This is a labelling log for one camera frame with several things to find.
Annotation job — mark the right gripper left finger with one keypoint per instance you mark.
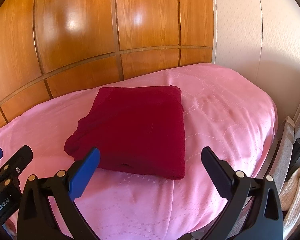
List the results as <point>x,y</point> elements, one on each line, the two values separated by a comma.
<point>35,217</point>

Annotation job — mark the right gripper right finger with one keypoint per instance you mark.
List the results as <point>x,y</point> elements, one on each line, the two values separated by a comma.
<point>264,219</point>

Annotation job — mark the dark red garment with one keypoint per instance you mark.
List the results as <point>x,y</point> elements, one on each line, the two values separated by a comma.
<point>137,130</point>

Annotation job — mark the cream knitted cloth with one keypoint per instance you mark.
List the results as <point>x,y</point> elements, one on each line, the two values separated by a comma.
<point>290,203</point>

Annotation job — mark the grey upholstered chair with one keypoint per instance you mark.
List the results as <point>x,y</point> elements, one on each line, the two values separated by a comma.
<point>280,158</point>

